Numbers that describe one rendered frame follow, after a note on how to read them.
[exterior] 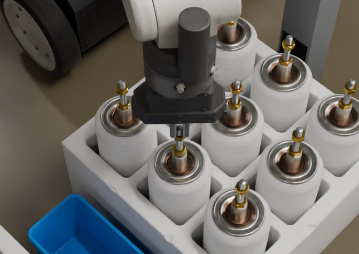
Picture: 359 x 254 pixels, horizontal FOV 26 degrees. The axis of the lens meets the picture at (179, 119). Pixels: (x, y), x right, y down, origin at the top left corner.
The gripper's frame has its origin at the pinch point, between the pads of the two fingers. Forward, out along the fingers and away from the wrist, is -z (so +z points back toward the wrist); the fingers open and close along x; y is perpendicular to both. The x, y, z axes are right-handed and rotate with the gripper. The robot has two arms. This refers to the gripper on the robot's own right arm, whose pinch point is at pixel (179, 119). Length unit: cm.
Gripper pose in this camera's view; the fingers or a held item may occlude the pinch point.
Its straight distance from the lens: 105.8
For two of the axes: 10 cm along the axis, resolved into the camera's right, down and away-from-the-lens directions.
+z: 0.0, -5.6, -8.3
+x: -10.0, 0.2, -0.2
